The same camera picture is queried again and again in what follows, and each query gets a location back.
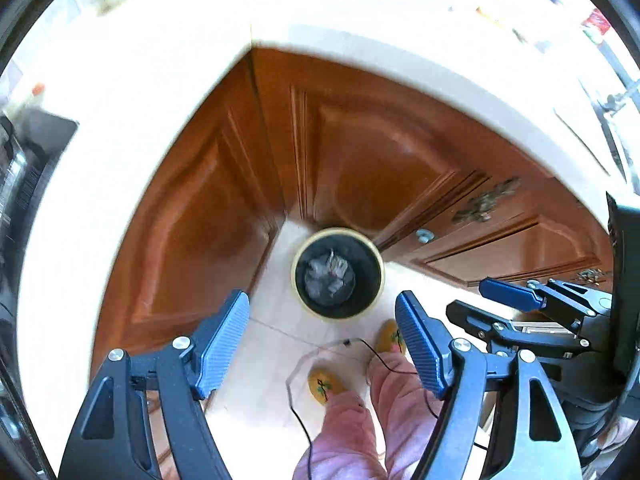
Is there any white plastic bag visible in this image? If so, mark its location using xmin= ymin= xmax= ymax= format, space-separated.
xmin=304 ymin=250 xmax=356 ymax=306

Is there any round black trash bin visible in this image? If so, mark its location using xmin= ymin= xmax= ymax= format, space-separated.
xmin=291 ymin=228 xmax=385 ymax=321

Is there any person's right hand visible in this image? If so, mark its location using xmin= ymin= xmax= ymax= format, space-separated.
xmin=589 ymin=416 xmax=638 ymax=462

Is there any pink trousered right leg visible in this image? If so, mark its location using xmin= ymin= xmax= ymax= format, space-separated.
xmin=367 ymin=347 xmax=442 ymax=479

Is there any pink trousered leg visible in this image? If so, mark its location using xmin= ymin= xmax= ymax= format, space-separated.
xmin=367 ymin=347 xmax=442 ymax=479
xmin=293 ymin=391 xmax=387 ymax=479

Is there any right yellow slipper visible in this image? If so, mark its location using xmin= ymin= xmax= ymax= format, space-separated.
xmin=374 ymin=320 xmax=406 ymax=354

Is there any yellow slipper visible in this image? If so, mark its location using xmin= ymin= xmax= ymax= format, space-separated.
xmin=374 ymin=320 xmax=406 ymax=354
xmin=307 ymin=367 xmax=346 ymax=405

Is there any light blue child lock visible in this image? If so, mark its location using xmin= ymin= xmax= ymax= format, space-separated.
xmin=416 ymin=229 xmax=435 ymax=244

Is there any pink trousered left leg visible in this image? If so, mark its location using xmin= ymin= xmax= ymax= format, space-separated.
xmin=293 ymin=391 xmax=387 ymax=479

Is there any left yellow slipper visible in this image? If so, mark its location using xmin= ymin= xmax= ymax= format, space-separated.
xmin=307 ymin=367 xmax=346 ymax=405

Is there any wooden corner cabinet door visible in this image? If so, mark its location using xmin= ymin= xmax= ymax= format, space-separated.
xmin=249 ymin=46 xmax=551 ymax=252

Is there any wooden left cabinet door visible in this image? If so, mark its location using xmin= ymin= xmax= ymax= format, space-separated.
xmin=91 ymin=55 xmax=285 ymax=368

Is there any ornate brass drawer handle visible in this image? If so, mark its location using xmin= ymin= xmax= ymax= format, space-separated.
xmin=452 ymin=177 xmax=521 ymax=224

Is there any black cable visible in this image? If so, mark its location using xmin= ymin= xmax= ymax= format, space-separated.
xmin=285 ymin=338 xmax=490 ymax=480

